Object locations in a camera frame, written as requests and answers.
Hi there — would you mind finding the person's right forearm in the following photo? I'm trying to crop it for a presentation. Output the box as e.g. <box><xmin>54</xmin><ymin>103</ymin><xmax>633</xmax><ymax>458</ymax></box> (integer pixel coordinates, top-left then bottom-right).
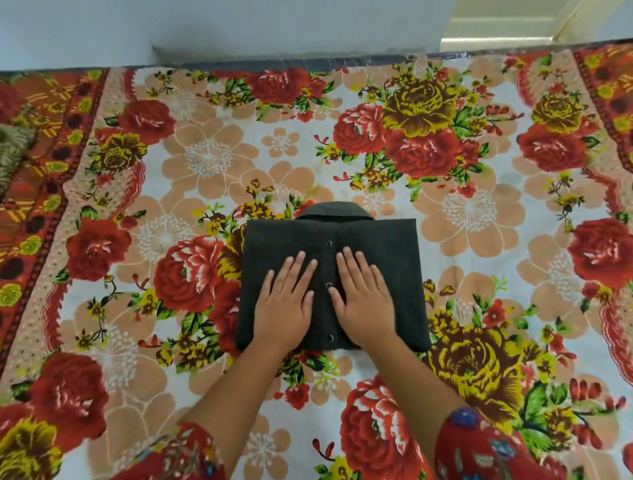
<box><xmin>360</xmin><ymin>334</ymin><xmax>470</xmax><ymax>465</ymax></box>

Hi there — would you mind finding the red floral sleeve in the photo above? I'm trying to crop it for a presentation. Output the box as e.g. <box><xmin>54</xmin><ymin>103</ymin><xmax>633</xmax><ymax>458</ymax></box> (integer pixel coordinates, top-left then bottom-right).
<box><xmin>434</xmin><ymin>407</ymin><xmax>570</xmax><ymax>480</ymax></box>
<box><xmin>110</xmin><ymin>422</ymin><xmax>227</xmax><ymax>480</ymax></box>

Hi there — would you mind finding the person's left forearm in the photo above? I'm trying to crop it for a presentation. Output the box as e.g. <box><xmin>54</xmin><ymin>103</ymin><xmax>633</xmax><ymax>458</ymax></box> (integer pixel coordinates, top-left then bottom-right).
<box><xmin>180</xmin><ymin>338</ymin><xmax>297</xmax><ymax>478</ymax></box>

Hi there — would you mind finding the dark green shirt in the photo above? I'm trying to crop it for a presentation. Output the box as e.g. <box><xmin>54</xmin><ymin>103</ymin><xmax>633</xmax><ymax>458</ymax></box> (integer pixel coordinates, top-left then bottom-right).
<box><xmin>234</xmin><ymin>201</ymin><xmax>432</xmax><ymax>354</ymax></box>

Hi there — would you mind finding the red floral right sleeve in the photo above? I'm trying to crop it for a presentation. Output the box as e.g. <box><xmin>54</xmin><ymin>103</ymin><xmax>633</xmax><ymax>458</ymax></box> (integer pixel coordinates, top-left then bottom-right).
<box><xmin>434</xmin><ymin>407</ymin><xmax>570</xmax><ymax>480</ymax></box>

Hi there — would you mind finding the person's left hand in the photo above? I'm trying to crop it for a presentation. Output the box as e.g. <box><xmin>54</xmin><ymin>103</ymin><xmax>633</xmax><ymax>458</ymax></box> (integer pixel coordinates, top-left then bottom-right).
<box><xmin>253</xmin><ymin>251</ymin><xmax>318</xmax><ymax>353</ymax></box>

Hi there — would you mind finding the olive fuzzy blanket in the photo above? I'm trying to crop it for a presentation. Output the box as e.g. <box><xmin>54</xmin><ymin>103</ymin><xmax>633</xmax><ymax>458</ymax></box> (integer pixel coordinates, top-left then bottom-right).
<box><xmin>0</xmin><ymin>124</ymin><xmax>38</xmax><ymax>195</ymax></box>

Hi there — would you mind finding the floral bed sheet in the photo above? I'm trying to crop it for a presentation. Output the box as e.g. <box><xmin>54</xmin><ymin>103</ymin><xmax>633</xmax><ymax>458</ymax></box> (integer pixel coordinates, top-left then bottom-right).
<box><xmin>0</xmin><ymin>42</ymin><xmax>633</xmax><ymax>480</ymax></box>

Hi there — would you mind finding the red floral left sleeve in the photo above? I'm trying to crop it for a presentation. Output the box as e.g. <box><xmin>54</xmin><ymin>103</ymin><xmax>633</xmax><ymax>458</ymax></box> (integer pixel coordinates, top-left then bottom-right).
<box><xmin>110</xmin><ymin>422</ymin><xmax>227</xmax><ymax>480</ymax></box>

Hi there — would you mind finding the person's right hand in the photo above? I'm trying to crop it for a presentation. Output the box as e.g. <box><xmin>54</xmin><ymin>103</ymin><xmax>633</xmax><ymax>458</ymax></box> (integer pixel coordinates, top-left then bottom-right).
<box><xmin>328</xmin><ymin>247</ymin><xmax>397</xmax><ymax>350</ymax></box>

